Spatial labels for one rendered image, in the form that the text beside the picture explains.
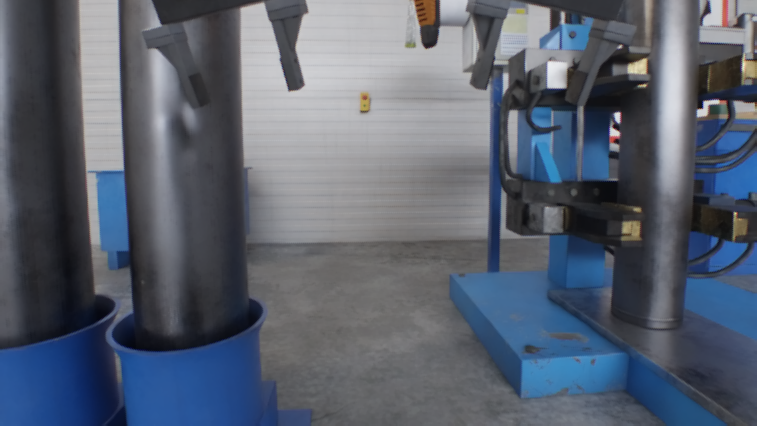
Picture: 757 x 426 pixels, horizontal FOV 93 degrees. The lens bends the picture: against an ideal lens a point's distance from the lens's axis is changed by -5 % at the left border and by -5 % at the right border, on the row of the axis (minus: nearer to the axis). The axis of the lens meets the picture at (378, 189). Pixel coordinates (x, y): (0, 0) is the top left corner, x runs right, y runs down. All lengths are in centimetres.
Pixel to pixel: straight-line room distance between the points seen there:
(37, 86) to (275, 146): 244
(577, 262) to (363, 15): 243
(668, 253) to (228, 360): 126
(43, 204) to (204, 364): 41
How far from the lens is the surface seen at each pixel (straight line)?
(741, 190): 298
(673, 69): 145
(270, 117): 322
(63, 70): 94
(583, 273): 190
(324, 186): 315
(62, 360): 94
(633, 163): 143
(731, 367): 138
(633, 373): 139
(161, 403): 82
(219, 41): 76
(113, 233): 288
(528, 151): 150
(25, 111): 90
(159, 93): 73
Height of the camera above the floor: 69
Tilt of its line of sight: 5 degrees down
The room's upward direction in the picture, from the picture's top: straight up
